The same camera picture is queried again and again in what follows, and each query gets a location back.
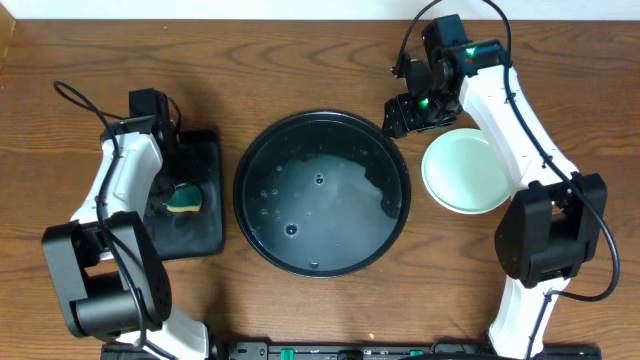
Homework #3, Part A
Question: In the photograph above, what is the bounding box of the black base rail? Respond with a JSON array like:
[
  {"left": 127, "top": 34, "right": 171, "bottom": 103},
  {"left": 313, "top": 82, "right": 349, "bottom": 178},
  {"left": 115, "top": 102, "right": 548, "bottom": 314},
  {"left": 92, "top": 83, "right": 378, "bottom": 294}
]
[{"left": 100, "top": 342, "right": 603, "bottom": 360}]

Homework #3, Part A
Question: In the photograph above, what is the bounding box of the rectangular black tray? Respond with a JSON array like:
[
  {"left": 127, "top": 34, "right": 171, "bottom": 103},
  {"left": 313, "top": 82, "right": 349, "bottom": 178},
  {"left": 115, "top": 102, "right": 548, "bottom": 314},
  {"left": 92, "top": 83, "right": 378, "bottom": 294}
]
[{"left": 143, "top": 130, "right": 224, "bottom": 260}]

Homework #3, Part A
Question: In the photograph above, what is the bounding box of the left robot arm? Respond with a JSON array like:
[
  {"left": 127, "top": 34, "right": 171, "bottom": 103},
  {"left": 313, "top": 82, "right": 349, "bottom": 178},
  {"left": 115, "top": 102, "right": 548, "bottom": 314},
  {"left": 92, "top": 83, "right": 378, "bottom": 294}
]
[{"left": 42, "top": 115, "right": 210, "bottom": 359}]

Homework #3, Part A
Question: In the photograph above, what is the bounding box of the light blue plate top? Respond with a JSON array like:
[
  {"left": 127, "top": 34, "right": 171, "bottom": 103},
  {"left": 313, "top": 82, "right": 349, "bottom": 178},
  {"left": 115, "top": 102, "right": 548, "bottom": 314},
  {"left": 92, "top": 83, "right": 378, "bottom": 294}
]
[{"left": 421, "top": 128, "right": 510, "bottom": 215}]

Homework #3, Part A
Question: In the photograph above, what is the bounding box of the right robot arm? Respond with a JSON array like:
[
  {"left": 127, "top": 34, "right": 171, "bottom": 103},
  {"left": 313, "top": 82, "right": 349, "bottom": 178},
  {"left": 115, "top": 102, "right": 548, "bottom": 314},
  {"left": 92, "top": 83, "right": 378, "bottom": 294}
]
[{"left": 383, "top": 39, "right": 612, "bottom": 359}]

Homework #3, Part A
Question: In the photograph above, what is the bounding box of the green yellow sponge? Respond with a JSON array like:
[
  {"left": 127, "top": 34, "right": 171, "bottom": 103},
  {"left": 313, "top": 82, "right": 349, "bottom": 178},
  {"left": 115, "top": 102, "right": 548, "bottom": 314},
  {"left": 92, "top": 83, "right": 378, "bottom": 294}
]
[{"left": 166, "top": 185, "right": 203, "bottom": 213}]

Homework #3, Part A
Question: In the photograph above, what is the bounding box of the round black tray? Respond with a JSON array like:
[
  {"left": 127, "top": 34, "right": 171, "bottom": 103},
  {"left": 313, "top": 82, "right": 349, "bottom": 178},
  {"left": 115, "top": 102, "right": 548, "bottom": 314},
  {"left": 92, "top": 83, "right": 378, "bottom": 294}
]
[{"left": 233, "top": 111, "right": 411, "bottom": 278}]

